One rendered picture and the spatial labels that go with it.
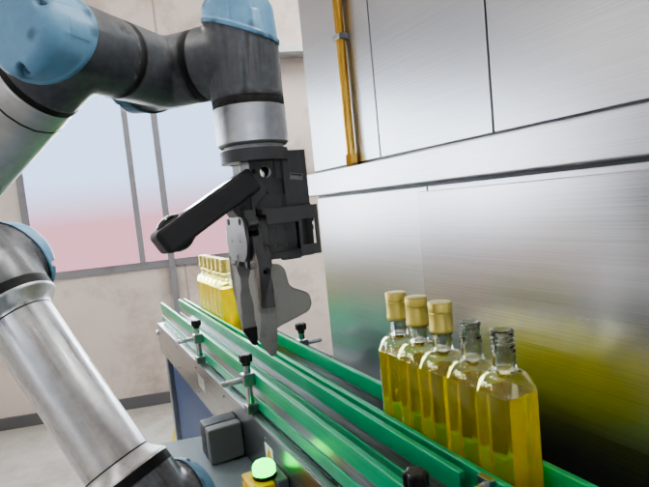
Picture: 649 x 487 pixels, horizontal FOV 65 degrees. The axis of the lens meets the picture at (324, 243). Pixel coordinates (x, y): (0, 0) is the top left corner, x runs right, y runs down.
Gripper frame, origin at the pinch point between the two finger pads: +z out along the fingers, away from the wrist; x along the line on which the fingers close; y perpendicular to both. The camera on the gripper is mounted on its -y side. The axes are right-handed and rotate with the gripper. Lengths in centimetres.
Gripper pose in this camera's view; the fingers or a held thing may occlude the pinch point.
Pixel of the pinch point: (255, 339)
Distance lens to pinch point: 56.4
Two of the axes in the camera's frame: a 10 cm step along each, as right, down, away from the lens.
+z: 1.0, 9.9, 0.8
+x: -4.4, -0.3, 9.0
